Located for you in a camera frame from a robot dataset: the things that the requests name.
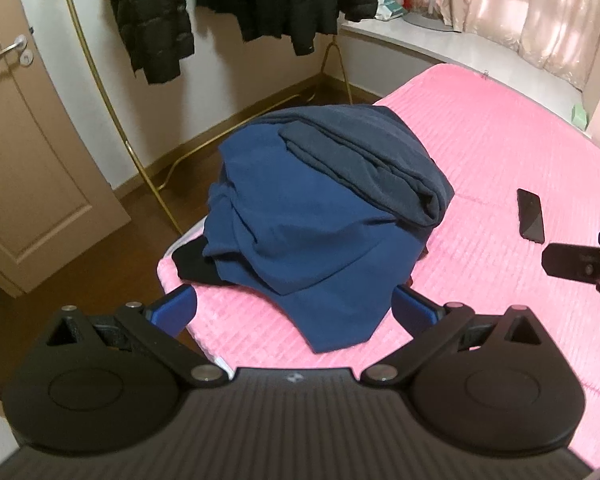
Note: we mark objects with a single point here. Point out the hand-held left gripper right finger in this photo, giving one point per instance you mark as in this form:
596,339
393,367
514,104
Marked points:
412,310

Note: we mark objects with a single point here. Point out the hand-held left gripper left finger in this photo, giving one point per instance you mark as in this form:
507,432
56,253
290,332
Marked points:
176,306

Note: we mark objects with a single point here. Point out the blue garment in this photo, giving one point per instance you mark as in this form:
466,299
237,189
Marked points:
290,220

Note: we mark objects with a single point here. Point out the dark navy garment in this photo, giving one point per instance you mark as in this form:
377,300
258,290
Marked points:
370,160

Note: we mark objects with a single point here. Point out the gold clothes rack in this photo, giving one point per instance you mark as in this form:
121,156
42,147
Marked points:
130,146

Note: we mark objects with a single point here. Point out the black garment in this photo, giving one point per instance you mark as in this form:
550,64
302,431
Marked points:
195,265

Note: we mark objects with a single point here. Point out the black smartphone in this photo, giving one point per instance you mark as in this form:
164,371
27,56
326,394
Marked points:
530,215

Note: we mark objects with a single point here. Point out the green box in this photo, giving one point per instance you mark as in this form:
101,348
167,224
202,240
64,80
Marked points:
579,116

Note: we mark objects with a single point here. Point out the pink ribbed blanket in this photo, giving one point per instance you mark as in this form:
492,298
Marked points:
480,160

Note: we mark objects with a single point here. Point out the beige door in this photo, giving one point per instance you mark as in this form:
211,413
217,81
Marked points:
30,160

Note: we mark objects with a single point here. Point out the white window sill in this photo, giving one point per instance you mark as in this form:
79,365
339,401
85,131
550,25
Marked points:
480,52

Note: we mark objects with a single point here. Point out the pink curtains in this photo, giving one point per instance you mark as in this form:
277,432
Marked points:
530,10

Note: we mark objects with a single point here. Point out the white plastic bag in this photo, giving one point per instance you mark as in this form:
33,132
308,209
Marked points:
392,5

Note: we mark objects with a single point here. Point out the long black coat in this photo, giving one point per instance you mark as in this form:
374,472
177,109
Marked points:
270,0

